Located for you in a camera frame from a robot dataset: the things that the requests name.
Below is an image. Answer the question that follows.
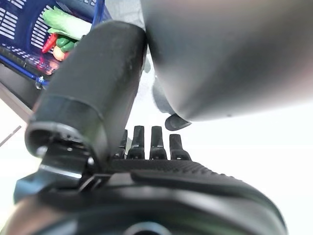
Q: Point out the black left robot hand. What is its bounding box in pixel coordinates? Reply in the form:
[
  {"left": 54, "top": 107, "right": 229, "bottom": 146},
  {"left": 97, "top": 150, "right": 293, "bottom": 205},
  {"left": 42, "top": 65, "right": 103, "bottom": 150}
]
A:
[{"left": 4, "top": 21, "right": 288, "bottom": 235}]

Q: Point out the blue plastic slotted basket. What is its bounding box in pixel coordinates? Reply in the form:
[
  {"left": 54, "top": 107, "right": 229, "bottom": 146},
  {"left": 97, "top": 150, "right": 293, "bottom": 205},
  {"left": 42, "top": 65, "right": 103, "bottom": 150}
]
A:
[{"left": 0, "top": 0, "right": 106, "bottom": 85}]

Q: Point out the orange round vegetable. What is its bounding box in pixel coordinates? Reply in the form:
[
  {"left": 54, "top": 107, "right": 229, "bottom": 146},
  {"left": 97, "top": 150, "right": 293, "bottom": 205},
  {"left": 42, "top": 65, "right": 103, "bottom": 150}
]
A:
[{"left": 52, "top": 46, "right": 70, "bottom": 61}]

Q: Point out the green bell pepper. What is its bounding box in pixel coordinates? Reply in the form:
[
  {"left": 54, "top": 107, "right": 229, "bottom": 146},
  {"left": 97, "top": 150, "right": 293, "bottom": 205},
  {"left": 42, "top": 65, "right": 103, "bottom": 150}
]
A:
[{"left": 55, "top": 35, "right": 80, "bottom": 53}]

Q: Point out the red chili pepper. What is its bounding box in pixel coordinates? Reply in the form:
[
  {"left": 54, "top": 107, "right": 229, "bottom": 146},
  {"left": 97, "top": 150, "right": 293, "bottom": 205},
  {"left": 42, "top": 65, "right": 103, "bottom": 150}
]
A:
[{"left": 41, "top": 33, "right": 59, "bottom": 54}]

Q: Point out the green white chinese cabbage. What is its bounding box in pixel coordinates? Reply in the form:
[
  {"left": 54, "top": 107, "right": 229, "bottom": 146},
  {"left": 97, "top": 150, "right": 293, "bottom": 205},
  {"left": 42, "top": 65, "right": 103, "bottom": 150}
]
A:
[{"left": 42, "top": 6, "right": 93, "bottom": 41}]

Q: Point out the dark rounded robot foot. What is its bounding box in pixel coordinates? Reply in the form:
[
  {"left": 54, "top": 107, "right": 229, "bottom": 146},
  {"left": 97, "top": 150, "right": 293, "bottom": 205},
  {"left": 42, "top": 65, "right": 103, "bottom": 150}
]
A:
[{"left": 164, "top": 113, "right": 193, "bottom": 131}]

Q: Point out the grey robot body shell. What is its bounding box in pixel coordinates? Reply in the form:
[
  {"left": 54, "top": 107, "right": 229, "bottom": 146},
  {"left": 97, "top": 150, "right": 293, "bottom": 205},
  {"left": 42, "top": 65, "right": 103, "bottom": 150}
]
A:
[{"left": 140, "top": 0, "right": 313, "bottom": 123}]

